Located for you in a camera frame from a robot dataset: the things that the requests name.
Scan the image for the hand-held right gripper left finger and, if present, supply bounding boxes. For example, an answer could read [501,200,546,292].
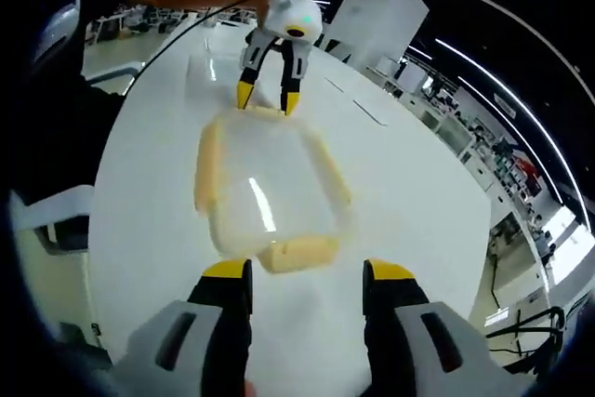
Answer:
[115,258,255,397]

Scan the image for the black floor cables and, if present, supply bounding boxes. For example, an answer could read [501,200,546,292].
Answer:
[483,304,567,376]

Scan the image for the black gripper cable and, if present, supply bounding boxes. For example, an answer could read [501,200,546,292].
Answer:
[124,0,276,97]

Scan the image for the clear storage box yellow latches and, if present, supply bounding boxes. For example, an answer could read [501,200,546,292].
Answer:
[194,106,355,275]

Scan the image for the person in black clothes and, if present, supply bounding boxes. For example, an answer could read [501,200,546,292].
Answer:
[7,0,157,205]

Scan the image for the white neck-worn device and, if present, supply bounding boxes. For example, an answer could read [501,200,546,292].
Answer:
[31,0,84,73]

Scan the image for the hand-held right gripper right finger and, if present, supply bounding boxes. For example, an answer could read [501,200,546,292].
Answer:
[362,258,536,397]

